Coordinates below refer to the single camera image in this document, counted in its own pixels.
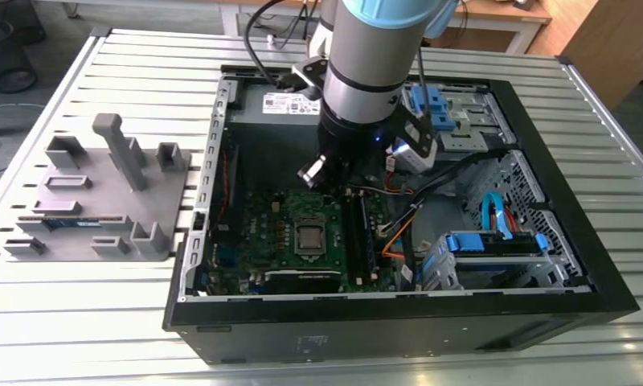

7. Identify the wooden desk white frame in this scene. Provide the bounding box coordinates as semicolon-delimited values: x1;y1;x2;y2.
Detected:
449;0;554;55

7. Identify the grey parts rack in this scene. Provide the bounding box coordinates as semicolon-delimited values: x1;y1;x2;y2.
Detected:
2;113;194;263

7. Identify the black cable bundle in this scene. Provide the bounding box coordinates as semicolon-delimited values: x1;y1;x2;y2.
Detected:
377;147;508;238

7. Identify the red flat wire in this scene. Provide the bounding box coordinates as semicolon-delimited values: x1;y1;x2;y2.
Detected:
500;203;524;239

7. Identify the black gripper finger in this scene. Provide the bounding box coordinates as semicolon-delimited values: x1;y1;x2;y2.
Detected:
295;155;347;191

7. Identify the grey metal drive cage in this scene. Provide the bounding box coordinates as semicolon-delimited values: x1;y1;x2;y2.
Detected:
401;84;519;175

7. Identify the grey metal disk bay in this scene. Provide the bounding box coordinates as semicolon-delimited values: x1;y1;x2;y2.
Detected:
418;231;591;291

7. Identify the silver CPU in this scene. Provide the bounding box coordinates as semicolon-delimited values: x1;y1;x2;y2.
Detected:
299;228;326;250

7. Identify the blue plastic drive latch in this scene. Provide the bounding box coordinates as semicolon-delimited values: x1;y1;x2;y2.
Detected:
406;84;459;133

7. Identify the green motherboard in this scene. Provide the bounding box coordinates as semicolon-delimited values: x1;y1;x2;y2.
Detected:
206;176;403;295

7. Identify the thin red wire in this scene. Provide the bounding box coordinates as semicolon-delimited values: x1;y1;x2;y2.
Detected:
219;150;234;220

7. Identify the hard disk in blue carrier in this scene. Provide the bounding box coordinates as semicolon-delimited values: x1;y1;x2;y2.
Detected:
443;231;548;258

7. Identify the blue RAM stick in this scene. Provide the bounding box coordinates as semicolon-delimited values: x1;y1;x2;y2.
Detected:
41;218;103;231

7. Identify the black mesh waste bin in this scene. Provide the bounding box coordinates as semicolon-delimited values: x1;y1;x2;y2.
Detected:
0;19;39;94

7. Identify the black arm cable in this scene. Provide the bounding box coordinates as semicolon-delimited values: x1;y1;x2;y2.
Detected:
243;0;289;88

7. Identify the black RAM slot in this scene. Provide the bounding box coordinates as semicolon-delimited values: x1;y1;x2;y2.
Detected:
343;191;362;284
357;191;377;282
350;191;370;284

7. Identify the black graphics card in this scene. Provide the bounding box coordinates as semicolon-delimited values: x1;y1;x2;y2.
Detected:
262;269;343;294

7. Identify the blue board connector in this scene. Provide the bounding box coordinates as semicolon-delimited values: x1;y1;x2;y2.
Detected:
217;244;238;269

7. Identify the black camera cable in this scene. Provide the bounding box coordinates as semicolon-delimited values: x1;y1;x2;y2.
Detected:
415;39;431;121

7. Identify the orange wire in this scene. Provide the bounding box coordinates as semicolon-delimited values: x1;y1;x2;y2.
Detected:
379;208;422;261

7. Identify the black PC case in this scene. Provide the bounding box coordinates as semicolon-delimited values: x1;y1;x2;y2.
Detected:
162;64;642;366

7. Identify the grey power supply unit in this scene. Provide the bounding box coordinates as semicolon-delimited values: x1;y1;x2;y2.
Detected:
225;84;327;182

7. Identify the silver black wrist bracket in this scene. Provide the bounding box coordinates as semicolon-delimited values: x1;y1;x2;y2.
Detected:
274;55;331;101

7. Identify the wooden cabinet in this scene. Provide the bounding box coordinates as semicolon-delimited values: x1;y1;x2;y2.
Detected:
559;0;643;112

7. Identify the black round bin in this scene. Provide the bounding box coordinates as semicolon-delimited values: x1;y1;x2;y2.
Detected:
0;0;47;45

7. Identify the white metal table frame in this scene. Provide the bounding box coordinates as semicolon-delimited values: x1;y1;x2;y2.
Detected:
218;0;311;39

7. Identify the metal socket cover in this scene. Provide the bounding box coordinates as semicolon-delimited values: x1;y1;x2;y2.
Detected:
290;214;333;260

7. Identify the blue flat wire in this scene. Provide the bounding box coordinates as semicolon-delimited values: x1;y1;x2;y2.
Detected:
480;191;519;242

